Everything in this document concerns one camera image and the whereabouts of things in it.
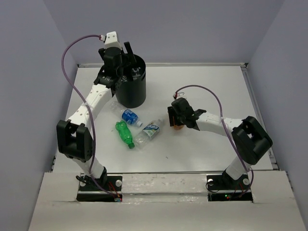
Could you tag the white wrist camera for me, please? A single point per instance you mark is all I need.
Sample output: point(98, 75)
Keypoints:
point(111, 40)
point(178, 95)

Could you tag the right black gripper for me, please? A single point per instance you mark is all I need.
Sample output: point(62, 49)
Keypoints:
point(171, 112)

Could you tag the black cylindrical waste bin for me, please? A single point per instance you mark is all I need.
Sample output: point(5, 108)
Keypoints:
point(132, 94)

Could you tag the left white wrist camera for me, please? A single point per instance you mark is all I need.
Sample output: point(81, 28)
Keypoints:
point(111, 40)

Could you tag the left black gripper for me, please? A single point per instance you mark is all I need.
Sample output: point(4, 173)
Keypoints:
point(126, 60)

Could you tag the orange juice bottle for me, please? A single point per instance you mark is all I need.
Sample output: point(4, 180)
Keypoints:
point(178, 127)

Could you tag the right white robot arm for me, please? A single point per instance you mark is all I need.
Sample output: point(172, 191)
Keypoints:
point(247, 136)

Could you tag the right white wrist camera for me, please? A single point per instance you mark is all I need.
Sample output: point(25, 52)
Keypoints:
point(178, 95)

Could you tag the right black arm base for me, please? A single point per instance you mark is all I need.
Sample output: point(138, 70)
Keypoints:
point(219, 192)

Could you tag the green plastic bottle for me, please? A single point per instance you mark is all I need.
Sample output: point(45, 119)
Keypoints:
point(125, 134)

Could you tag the clear bottle white green label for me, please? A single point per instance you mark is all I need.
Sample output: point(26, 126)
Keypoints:
point(148, 133)

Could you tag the clear bottle blue label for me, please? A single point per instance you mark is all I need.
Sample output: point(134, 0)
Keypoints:
point(125, 114)

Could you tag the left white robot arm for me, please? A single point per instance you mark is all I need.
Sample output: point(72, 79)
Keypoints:
point(76, 136)

